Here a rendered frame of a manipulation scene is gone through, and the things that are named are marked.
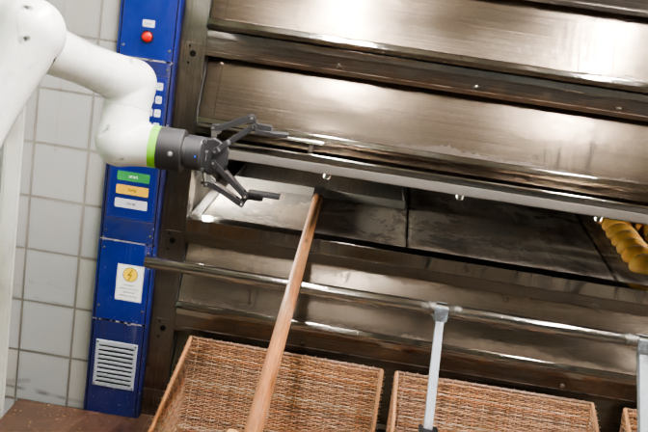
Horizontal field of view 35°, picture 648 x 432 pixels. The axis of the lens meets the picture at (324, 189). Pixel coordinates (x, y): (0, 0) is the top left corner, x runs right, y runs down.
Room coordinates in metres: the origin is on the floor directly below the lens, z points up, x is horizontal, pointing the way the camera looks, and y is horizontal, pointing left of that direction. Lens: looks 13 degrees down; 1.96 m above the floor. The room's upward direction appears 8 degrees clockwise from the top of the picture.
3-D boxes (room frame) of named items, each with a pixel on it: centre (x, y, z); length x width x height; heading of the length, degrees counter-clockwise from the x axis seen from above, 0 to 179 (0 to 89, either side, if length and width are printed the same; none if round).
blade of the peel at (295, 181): (3.37, 0.01, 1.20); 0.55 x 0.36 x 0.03; 88
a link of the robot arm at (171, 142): (2.18, 0.33, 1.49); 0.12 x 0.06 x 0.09; 178
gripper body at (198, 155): (2.17, 0.26, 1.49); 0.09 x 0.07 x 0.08; 88
